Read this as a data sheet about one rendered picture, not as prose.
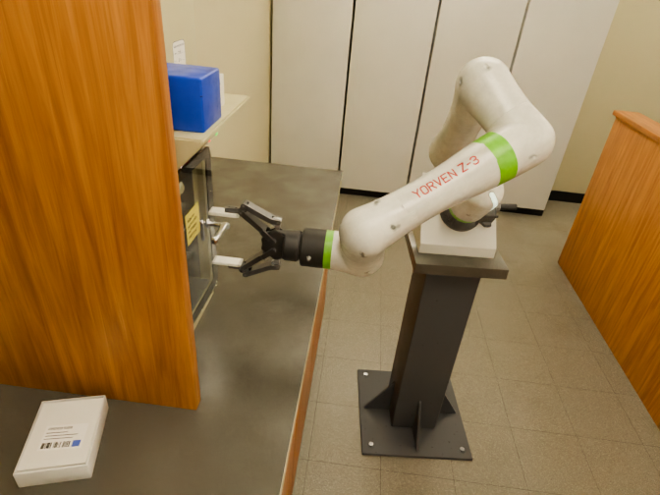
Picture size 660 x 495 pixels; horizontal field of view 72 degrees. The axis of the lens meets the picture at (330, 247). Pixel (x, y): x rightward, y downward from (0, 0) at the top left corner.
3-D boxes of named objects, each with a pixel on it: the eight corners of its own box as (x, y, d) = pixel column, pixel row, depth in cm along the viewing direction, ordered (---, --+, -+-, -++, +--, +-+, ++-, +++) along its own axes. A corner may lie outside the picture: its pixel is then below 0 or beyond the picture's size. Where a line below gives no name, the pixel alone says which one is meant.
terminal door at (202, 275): (170, 358, 103) (146, 197, 82) (215, 281, 129) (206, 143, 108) (174, 358, 103) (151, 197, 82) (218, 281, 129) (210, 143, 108)
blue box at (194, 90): (146, 128, 78) (139, 72, 73) (170, 112, 87) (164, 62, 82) (204, 134, 78) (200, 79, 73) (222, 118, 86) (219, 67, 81)
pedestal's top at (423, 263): (480, 233, 185) (483, 225, 183) (506, 279, 157) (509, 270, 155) (402, 228, 184) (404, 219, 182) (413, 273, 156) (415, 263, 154)
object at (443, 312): (448, 376, 239) (494, 225, 192) (471, 461, 198) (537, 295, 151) (357, 370, 237) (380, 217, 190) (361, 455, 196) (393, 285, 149)
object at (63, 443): (18, 488, 81) (12, 474, 79) (46, 413, 94) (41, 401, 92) (91, 478, 84) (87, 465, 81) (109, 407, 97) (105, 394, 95)
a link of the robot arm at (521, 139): (516, 120, 112) (542, 91, 100) (547, 162, 109) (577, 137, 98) (456, 153, 108) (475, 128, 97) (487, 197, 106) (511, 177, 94)
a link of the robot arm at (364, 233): (489, 196, 105) (460, 160, 108) (507, 172, 94) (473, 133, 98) (355, 275, 99) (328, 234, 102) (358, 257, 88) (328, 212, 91)
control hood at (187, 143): (141, 189, 80) (133, 133, 75) (202, 134, 108) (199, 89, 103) (205, 196, 80) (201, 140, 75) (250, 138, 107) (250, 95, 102)
